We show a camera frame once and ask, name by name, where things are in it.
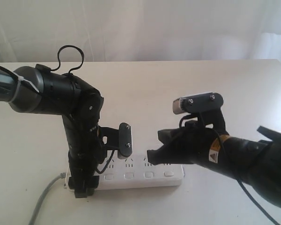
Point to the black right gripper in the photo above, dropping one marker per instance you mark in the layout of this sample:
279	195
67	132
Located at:
203	134

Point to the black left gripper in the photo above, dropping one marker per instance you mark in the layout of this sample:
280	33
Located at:
82	164

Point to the white five-outlet power strip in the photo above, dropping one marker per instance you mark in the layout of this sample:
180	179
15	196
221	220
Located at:
137	172

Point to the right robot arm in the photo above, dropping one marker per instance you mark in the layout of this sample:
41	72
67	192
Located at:
257	164

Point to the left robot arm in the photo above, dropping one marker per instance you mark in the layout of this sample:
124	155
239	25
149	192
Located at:
77	102

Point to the white zip tie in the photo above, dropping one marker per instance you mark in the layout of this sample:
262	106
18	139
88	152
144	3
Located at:
21	81

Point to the white backdrop curtain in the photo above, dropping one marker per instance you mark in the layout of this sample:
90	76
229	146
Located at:
140	30

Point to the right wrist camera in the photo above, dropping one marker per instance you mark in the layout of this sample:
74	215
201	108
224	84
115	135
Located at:
203	102

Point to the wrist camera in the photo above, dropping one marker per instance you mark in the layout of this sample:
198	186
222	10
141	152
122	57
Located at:
118	139
203	102

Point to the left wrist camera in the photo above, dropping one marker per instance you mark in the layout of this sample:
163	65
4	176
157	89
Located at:
118	139

